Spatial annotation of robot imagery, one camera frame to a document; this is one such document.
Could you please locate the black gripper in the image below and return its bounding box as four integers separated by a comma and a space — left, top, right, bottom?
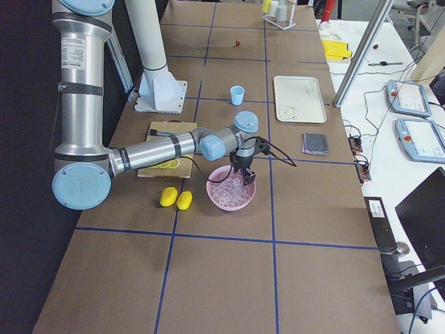
229, 136, 270, 185

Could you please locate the clear ice cubes pile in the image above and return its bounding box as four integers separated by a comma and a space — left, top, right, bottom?
209, 174, 254, 208

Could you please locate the light blue paper cup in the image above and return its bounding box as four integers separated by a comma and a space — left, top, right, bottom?
229, 85, 245, 106

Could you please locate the pink bowl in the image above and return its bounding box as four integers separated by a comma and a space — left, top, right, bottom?
206, 165, 257, 211

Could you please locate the wooden cutting board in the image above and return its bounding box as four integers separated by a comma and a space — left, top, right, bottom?
137, 121, 197, 178

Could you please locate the whole yellow lemon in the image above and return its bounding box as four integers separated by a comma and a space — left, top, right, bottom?
159, 186, 178, 207
176, 191, 193, 211

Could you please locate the lemon slice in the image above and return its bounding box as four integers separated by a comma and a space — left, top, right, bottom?
151, 161, 172, 169

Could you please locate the folded grey cloth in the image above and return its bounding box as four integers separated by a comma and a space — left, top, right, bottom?
302, 133, 329, 156

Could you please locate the cream bear serving tray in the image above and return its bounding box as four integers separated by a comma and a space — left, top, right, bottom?
273, 76, 327, 124

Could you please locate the steel cylindrical rod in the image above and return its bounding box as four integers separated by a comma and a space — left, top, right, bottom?
149, 129, 176, 136

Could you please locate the black power strip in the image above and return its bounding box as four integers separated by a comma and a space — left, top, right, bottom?
353, 154, 371, 184
348, 136, 363, 154

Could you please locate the yellow cloth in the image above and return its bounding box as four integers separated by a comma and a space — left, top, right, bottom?
321, 39, 353, 61

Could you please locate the black box with label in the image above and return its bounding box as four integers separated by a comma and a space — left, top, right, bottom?
364, 196, 397, 255

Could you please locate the teach pendant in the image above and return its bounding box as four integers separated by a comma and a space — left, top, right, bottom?
395, 118, 444, 164
387, 79, 432, 118

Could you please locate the black monitor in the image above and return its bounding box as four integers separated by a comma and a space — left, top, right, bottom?
396, 167, 444, 269

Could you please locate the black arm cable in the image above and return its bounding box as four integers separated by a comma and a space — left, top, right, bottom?
189, 137, 298, 184

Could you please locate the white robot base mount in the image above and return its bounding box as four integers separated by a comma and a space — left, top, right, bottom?
135, 66, 188, 114

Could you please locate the white wire rack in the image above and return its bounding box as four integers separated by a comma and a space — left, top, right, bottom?
261, 0, 298, 31

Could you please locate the aluminium frame post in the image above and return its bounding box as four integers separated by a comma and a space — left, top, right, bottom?
333, 0, 394, 108

